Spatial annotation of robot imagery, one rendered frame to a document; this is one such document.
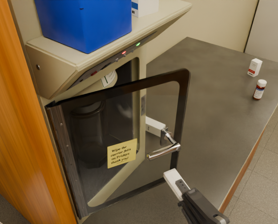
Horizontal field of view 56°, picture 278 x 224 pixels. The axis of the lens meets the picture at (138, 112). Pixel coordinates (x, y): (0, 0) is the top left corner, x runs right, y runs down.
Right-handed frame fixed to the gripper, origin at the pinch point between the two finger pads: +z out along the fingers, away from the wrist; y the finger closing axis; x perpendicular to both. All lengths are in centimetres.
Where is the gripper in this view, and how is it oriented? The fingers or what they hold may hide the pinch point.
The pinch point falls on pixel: (177, 184)
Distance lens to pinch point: 58.8
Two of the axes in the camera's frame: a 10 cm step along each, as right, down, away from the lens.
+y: 0.0, -7.7, -6.4
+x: -9.0, 2.8, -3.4
